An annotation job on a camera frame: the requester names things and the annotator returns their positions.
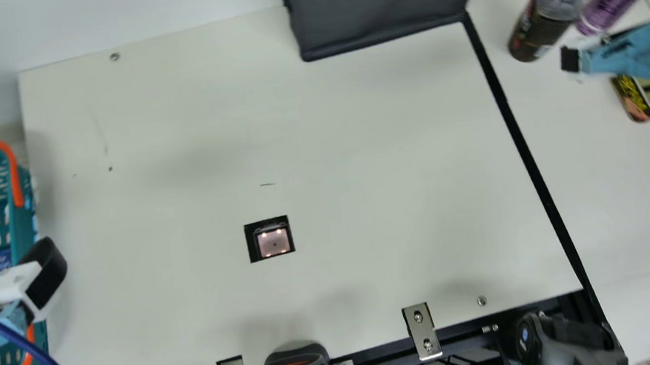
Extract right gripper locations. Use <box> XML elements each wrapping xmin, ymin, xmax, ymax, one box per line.
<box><xmin>554</xmin><ymin>0</ymin><xmax>650</xmax><ymax>96</ymax></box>

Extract gold rectangular tin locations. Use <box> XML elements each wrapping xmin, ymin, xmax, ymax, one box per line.
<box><xmin>610</xmin><ymin>71</ymin><xmax>650</xmax><ymax>126</ymax></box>

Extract small square scanner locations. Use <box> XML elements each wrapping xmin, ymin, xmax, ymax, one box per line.
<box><xmin>243</xmin><ymin>214</ymin><xmax>297</xmax><ymax>265</ymax></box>

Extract dark coffee bottle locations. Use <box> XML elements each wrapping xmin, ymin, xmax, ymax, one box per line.
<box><xmin>503</xmin><ymin>0</ymin><xmax>595</xmax><ymax>65</ymax></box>

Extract black strip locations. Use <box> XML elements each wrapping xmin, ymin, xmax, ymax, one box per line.
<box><xmin>459</xmin><ymin>0</ymin><xmax>614</xmax><ymax>346</ymax></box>

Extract dark grey bag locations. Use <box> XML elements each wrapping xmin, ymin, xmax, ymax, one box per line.
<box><xmin>282</xmin><ymin>0</ymin><xmax>495</xmax><ymax>65</ymax></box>

